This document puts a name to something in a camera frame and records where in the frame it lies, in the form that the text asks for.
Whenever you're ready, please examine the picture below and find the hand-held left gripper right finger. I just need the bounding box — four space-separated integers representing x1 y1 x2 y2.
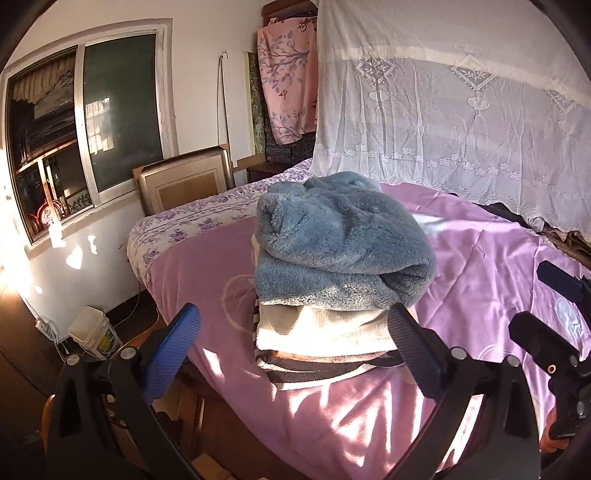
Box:
383 304 541 480

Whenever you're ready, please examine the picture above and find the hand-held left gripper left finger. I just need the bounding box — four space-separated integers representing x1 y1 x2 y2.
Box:
46 302 204 480

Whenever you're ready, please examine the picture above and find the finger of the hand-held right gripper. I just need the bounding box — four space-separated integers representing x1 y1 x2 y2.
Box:
508 311 583 376
537 260 591 315

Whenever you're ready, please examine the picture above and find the blue fleece jacket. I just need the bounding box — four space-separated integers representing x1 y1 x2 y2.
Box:
254 171 437 313

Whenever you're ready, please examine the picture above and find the person's right hand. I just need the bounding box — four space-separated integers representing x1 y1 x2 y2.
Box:
539 407 570 457

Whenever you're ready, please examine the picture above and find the pink bed sheet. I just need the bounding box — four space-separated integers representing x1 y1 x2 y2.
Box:
148 180 591 476

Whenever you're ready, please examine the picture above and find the white plastic bucket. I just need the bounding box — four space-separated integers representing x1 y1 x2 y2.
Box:
68 305 123 361

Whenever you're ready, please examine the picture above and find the white folded garment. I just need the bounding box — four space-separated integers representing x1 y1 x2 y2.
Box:
255 302 399 357

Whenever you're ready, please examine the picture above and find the brown striped folded garment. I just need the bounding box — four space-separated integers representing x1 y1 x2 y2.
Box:
250 235 408 385

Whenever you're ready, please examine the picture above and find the purple floral bed sheet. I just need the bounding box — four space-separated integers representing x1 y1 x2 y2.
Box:
126 159 315 283

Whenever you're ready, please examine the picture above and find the wooden framed board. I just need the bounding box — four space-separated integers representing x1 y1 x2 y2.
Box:
133 145 237 217

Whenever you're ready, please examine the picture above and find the white lace cloth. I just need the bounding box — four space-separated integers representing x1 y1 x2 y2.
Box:
308 0 591 234

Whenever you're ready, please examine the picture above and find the white framed sliding window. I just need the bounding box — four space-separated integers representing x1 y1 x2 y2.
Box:
0 18 182 259

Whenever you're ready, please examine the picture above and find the green patterned panel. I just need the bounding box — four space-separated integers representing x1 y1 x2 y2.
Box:
247 51 269 163

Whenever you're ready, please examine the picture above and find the pink floral cloth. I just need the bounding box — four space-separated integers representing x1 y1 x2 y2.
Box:
256 14 320 145

